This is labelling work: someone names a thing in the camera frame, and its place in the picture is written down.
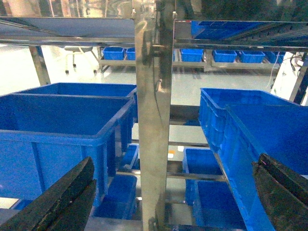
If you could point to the blue bin lower rear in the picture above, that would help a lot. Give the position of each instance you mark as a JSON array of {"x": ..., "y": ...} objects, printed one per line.
[{"x": 200, "y": 161}]

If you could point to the blue bin shelf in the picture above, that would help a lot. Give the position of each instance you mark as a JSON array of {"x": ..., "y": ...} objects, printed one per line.
[
  {"x": 120, "y": 202},
  {"x": 42, "y": 137}
]

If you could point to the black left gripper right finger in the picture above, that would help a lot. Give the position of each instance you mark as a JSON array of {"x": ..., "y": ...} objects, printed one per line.
[{"x": 283, "y": 194}]

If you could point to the distant low bin rack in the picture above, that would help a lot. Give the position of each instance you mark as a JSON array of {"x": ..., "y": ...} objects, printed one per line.
[{"x": 198, "y": 58}]

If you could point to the large blue bin front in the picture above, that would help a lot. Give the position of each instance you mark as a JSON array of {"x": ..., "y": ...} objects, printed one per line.
[{"x": 251, "y": 130}]

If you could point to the blue bin lower shelf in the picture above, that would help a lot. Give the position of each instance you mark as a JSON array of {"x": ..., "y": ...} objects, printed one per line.
[{"x": 120, "y": 202}]

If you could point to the blue bin left shelf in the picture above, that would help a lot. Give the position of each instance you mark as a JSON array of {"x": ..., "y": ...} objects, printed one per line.
[{"x": 42, "y": 137}]

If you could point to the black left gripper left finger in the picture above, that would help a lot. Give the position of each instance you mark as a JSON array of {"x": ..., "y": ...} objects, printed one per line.
[{"x": 65, "y": 206}]

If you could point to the blue bin lower right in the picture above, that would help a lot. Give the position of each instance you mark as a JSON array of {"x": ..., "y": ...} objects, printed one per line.
[{"x": 213, "y": 204}]

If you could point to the stainless steel shelf rack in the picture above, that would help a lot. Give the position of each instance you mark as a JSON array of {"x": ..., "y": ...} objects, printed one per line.
[{"x": 149, "y": 25}]

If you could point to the blue bin behind left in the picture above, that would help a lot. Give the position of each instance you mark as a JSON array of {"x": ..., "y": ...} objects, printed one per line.
[{"x": 89, "y": 89}]

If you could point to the blue bin behind front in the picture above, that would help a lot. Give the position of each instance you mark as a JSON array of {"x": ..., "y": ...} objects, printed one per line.
[{"x": 212, "y": 112}]

